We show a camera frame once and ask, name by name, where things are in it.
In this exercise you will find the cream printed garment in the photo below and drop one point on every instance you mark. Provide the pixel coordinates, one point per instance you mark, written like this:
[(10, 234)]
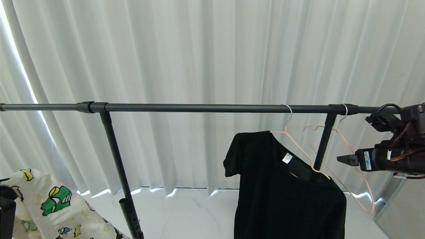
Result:
[(49, 212)]

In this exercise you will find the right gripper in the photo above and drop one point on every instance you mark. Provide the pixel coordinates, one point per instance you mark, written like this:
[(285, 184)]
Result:
[(398, 159)]

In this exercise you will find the black clothes rack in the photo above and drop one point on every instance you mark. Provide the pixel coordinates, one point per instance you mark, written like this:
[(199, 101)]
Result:
[(199, 108)]

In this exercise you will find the black garment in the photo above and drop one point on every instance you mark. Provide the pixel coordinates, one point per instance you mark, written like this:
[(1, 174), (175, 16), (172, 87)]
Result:
[(282, 199)]

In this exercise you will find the white curtain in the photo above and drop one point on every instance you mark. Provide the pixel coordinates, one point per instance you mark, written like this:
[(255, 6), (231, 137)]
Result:
[(199, 49)]

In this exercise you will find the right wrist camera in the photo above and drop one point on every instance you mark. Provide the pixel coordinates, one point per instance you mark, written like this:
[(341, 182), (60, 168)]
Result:
[(382, 121)]

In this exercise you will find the pink clothes hanger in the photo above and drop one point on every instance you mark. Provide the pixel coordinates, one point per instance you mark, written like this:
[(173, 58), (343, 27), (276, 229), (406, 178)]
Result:
[(352, 149), (298, 147)]

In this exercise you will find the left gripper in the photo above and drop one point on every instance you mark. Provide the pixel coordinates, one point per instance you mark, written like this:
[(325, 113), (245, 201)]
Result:
[(7, 215)]

